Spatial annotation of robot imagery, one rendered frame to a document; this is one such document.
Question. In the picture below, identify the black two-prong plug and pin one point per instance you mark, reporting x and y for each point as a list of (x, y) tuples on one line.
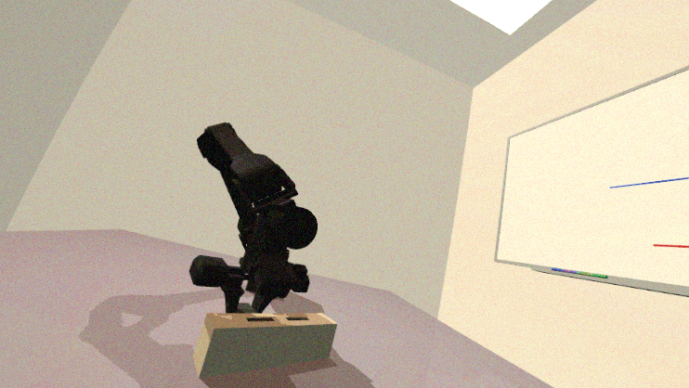
[(245, 308)]

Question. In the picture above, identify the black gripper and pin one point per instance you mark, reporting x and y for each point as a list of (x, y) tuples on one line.
[(208, 271)]

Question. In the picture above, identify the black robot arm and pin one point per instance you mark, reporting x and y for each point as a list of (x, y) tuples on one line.
[(252, 181)]

